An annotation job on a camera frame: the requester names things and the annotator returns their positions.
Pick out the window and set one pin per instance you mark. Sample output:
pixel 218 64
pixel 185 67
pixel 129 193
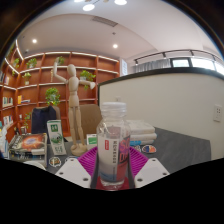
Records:
pixel 200 63

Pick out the white wall socket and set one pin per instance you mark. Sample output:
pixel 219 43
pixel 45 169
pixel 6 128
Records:
pixel 117 99
pixel 217 113

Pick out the clear plastic water bottle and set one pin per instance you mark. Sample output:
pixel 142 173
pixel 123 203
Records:
pixel 113 146

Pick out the wooden artist mannequin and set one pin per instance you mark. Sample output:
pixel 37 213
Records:
pixel 74 100

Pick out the branching ceiling lamp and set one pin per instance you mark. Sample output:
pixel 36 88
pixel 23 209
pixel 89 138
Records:
pixel 100 4

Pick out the wooden shelf unit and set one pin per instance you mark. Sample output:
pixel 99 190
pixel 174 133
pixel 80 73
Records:
pixel 40 76

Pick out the round printed sticker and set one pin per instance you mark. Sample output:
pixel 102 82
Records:
pixel 55 161

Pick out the tan chair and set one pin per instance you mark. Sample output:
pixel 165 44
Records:
pixel 90 118

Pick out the grey window curtain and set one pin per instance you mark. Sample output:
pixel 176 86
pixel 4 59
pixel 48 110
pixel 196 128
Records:
pixel 153 65

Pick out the ceiling air vent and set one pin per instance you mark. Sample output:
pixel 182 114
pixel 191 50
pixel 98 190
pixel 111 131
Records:
pixel 105 21

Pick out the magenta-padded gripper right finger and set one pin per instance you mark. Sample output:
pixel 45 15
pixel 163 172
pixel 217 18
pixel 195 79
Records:
pixel 151 170

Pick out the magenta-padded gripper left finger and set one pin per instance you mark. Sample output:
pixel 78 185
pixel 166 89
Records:
pixel 73 170

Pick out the dark blue chair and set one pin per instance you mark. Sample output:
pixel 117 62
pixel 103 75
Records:
pixel 43 120

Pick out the recessed ceiling spotlight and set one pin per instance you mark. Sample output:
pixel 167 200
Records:
pixel 115 46
pixel 34 40

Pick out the stack of white packages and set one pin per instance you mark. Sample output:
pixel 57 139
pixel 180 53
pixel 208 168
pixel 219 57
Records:
pixel 141 130

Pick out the small green white box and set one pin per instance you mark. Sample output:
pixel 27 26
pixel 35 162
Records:
pixel 91 140

